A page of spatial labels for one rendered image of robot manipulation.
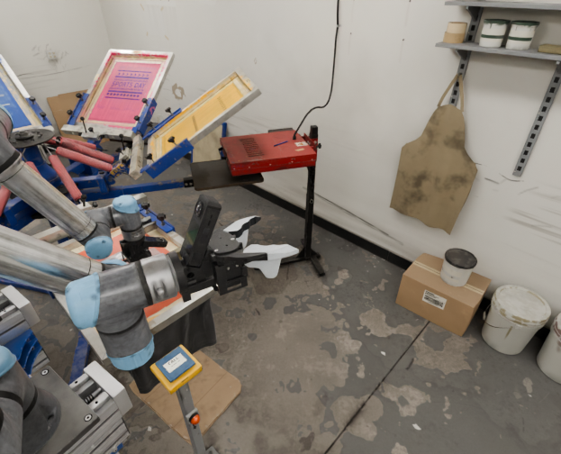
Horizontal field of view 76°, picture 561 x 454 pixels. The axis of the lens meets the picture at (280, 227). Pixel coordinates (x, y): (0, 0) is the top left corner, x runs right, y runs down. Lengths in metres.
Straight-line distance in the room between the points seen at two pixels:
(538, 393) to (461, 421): 0.56
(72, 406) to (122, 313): 0.46
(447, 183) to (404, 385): 1.34
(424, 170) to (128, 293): 2.39
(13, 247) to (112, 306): 0.18
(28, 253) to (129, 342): 0.21
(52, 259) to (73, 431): 0.43
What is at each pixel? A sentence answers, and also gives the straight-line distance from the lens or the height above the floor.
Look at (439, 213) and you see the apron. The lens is 2.80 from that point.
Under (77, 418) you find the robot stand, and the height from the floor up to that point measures 1.26.
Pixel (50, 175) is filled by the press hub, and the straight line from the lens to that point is 2.56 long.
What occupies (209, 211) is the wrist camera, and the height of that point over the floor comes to 1.76.
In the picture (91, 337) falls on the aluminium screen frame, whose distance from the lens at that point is 1.52.
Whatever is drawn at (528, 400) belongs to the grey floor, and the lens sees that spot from 2.78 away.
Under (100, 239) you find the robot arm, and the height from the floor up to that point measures 1.43.
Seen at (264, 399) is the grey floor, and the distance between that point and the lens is 2.36.
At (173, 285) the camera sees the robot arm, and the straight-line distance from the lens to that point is 0.59.
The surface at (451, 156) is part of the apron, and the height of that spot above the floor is 1.09.
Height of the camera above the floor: 2.06
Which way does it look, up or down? 35 degrees down
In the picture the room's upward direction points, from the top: straight up
